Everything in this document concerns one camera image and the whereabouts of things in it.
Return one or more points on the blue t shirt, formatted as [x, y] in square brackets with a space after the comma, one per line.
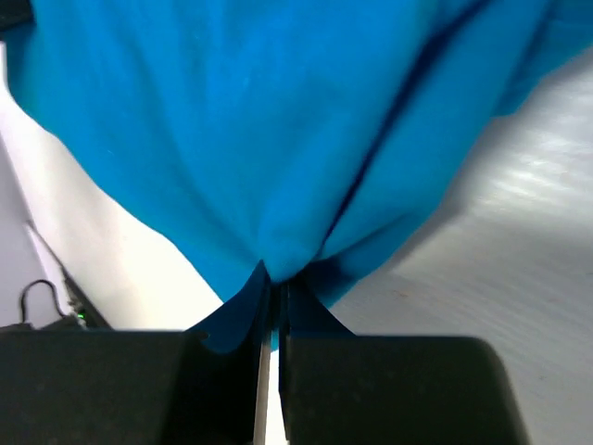
[314, 137]

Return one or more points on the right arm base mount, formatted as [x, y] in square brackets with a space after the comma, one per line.
[29, 266]

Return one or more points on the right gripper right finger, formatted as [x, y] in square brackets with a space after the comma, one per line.
[338, 387]

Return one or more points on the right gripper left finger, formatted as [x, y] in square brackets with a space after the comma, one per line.
[70, 383]

